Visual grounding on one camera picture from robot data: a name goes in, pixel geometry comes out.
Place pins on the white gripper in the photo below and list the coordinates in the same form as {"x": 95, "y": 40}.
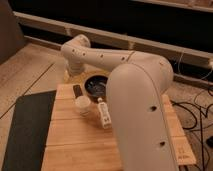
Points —
{"x": 74, "y": 70}

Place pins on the black eraser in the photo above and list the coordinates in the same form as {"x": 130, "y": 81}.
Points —
{"x": 77, "y": 91}

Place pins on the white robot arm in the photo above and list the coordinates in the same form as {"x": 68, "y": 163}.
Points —
{"x": 134, "y": 91}

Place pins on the white ceramic cup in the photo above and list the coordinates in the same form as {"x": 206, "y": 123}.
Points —
{"x": 82, "y": 104}

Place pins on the dark bowl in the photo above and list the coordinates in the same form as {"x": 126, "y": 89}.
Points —
{"x": 95, "y": 86}

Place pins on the white glue bottle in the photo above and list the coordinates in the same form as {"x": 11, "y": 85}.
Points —
{"x": 104, "y": 114}

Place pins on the wooden board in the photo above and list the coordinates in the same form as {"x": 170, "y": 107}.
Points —
{"x": 80, "y": 143}

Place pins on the dark floor mat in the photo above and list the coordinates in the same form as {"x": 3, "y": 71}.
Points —
{"x": 28, "y": 132}

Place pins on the wooden wall rail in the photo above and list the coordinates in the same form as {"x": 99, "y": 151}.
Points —
{"x": 172, "y": 52}

